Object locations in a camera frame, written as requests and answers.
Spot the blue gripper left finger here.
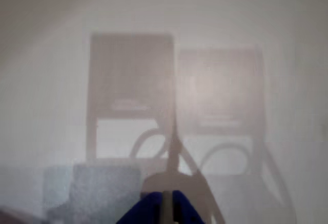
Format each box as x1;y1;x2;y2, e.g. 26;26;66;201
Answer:
116;190;164;224

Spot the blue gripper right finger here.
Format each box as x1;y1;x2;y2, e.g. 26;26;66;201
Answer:
172;189;206;224

